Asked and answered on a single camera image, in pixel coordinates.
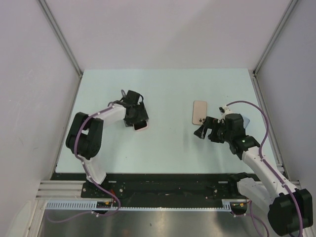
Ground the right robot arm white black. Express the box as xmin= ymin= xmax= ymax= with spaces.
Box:
xmin=194 ymin=113 xmax=314 ymax=236

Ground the white slotted cable duct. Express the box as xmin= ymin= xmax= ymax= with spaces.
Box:
xmin=45 ymin=198 xmax=234 ymax=212

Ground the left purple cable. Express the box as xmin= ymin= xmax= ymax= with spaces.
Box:
xmin=46 ymin=90 xmax=129 ymax=223

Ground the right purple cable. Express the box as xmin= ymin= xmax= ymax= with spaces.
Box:
xmin=226 ymin=100 xmax=304 ymax=237

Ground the gold pink smartphone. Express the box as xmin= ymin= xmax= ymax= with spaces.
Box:
xmin=192 ymin=100 xmax=207 ymax=125

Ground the aluminium corner post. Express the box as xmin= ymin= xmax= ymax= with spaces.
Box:
xmin=252 ymin=0 xmax=300 ymax=76
xmin=36 ymin=0 xmax=83 ymax=79

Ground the phone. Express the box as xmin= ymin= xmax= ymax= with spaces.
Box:
xmin=242 ymin=116 xmax=250 ymax=129
xmin=133 ymin=120 xmax=148 ymax=131

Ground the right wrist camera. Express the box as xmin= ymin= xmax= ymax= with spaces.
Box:
xmin=219 ymin=105 xmax=234 ymax=118

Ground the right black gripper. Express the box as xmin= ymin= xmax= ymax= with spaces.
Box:
xmin=194 ymin=117 xmax=232 ymax=144

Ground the right aluminium side rail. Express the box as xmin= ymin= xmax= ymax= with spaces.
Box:
xmin=248 ymin=70 xmax=288 ymax=178

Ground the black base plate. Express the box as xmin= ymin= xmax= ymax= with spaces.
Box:
xmin=50 ymin=172 xmax=259 ymax=208

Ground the right aluminium corner post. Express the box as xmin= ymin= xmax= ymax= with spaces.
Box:
xmin=252 ymin=0 xmax=300 ymax=76

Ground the left aluminium corner post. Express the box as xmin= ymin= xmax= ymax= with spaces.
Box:
xmin=36 ymin=0 xmax=83 ymax=79

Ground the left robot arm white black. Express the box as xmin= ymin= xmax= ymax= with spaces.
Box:
xmin=65 ymin=90 xmax=149 ymax=198

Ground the purple cable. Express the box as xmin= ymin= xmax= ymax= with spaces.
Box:
xmin=46 ymin=90 xmax=129 ymax=223
xmin=226 ymin=100 xmax=304 ymax=237

